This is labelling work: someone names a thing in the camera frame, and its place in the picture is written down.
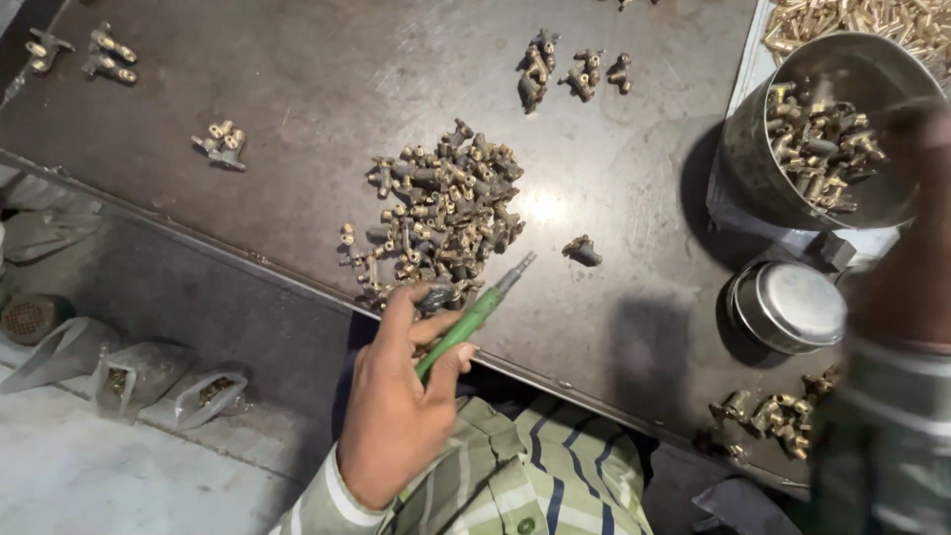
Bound pile of brass fittings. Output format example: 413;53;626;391
338;117;528;313

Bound row of dull brass fittings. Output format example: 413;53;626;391
516;28;634;114

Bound brass fittings filling container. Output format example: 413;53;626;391
765;74;890;215

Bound round brown perforated disc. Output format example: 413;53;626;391
0;293;77;347

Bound small dark metal block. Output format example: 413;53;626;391
819;231;860;273

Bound cluster of bright brass fittings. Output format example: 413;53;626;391
707;366;842;462

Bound crumpled plastic bags heap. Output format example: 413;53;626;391
0;165;105;265

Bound person's left hand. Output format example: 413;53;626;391
336;282;480;511

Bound clear plastic bag with parts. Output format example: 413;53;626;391
91;342;190;425
140;364;251;433

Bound small steel lidded tin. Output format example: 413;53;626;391
727;259;849;355

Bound dark brass fitting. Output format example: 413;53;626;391
415;281;460;316

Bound heap of shiny brass pins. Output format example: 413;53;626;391
761;0;951;69

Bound striped green shirt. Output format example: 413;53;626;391
375;394;656;535

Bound steel round container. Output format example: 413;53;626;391
712;32;946;233

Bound single brass fitting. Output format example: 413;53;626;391
562;235;604;268

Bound green handled screwdriver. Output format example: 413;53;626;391
415;251;537;381

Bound person's right hand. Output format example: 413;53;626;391
845;95;951;352

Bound dark grey cloth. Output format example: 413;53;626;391
691;476;807;535

